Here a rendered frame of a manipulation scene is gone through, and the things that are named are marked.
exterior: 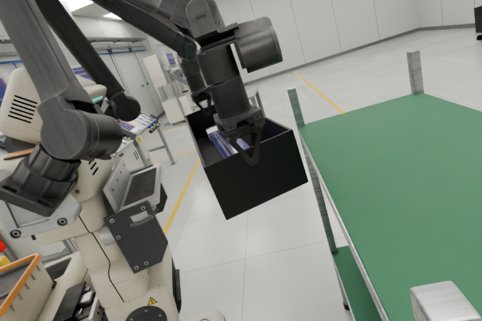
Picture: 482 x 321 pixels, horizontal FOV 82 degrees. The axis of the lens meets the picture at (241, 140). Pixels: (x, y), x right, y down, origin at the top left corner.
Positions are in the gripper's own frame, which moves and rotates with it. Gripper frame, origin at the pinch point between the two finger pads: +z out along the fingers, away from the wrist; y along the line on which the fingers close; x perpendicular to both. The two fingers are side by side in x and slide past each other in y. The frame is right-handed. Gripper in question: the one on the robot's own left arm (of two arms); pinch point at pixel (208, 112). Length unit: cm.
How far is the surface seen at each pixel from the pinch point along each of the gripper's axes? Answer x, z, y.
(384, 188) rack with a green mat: -23, 15, -59
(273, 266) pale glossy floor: -5, 111, 35
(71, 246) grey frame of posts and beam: 120, 73, 97
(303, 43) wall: -428, 55, 773
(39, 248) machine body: 147, 69, 112
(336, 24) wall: -535, 35, 738
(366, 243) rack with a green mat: -11, 15, -69
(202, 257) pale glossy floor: 37, 110, 72
